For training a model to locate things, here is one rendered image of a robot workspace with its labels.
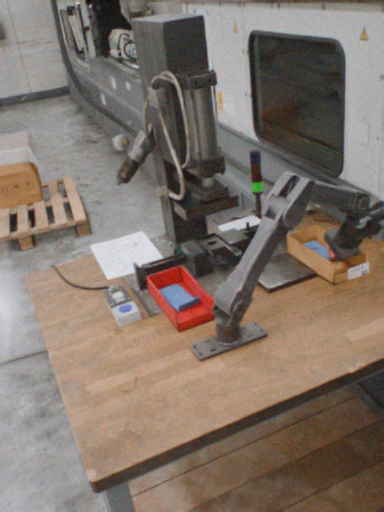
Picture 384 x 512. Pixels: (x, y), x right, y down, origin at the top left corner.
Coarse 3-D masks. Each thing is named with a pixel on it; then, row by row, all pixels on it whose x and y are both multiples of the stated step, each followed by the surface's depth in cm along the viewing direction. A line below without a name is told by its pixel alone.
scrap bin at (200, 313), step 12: (156, 276) 164; (168, 276) 166; (180, 276) 168; (156, 288) 166; (192, 288) 162; (156, 300) 159; (204, 300) 154; (168, 312) 150; (180, 312) 154; (192, 312) 153; (204, 312) 152; (180, 324) 145; (192, 324) 146
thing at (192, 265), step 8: (224, 248) 170; (240, 248) 172; (200, 256) 168; (224, 256) 179; (232, 256) 173; (240, 256) 174; (192, 264) 170; (200, 264) 169; (208, 264) 170; (232, 264) 175; (192, 272) 172; (200, 272) 170; (208, 272) 171
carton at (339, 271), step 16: (288, 240) 174; (304, 240) 178; (320, 240) 178; (304, 256) 168; (320, 256) 159; (352, 256) 164; (320, 272) 162; (336, 272) 162; (352, 272) 158; (368, 272) 161
